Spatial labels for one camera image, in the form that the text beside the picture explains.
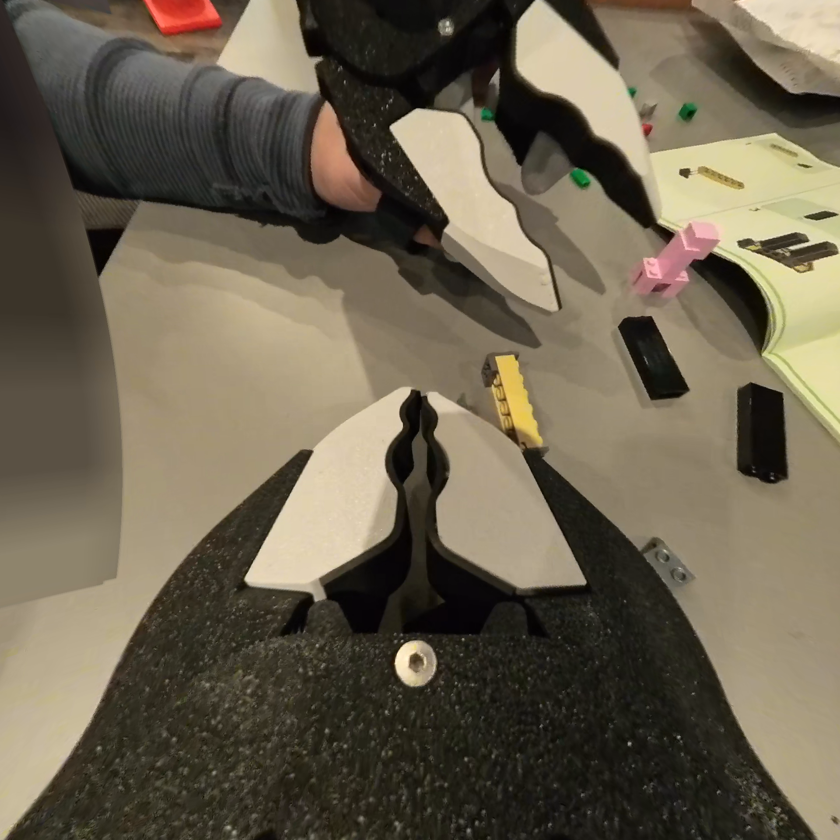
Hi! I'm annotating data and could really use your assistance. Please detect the grey small brick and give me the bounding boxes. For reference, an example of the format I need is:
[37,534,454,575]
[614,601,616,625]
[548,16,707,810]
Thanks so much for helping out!
[642,537,697,589]

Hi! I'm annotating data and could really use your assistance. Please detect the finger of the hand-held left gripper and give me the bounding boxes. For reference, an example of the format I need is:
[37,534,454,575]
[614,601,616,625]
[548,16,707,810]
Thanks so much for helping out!
[390,108,563,314]
[495,5,662,231]

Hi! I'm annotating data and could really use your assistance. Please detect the pink brick pig figure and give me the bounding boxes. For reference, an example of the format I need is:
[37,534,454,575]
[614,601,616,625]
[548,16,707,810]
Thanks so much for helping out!
[629,220,722,303]

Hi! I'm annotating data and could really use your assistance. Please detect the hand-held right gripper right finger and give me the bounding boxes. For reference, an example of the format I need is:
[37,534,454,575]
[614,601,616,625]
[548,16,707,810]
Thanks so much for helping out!
[420,391,588,597]

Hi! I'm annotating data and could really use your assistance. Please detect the pile of small toy bricks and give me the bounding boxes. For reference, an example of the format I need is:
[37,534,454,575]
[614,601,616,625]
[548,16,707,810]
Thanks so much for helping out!
[479,84,700,191]

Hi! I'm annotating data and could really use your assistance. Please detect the red plastic object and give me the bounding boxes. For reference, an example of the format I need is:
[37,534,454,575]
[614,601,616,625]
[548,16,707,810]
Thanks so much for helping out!
[143,0,224,35]

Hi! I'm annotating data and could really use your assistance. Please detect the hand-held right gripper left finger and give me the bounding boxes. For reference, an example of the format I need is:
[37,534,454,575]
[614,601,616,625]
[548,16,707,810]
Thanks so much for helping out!
[243,386,422,601]

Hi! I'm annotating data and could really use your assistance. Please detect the black long brick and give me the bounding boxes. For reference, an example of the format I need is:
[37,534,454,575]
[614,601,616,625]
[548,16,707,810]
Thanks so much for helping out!
[735,382,787,486]
[617,315,690,402]

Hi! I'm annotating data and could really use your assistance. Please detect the person's left hand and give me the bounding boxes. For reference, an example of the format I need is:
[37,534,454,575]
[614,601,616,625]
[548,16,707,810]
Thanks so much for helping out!
[310,98,385,212]

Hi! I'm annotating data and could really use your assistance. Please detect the white crumpled paper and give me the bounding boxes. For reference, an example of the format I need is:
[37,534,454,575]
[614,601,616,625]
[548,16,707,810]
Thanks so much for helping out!
[692,0,840,97]

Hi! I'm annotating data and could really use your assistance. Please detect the person's left forearm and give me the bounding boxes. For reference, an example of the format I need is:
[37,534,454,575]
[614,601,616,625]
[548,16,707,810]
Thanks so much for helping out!
[13,0,329,227]

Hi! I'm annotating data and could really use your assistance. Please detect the green instruction booklet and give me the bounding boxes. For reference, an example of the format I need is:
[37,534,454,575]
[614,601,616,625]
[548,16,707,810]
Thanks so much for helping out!
[646,133,840,442]

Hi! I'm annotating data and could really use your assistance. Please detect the yellow brick assembly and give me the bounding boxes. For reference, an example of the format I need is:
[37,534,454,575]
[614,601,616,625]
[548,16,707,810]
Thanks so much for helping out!
[482,352,550,454]

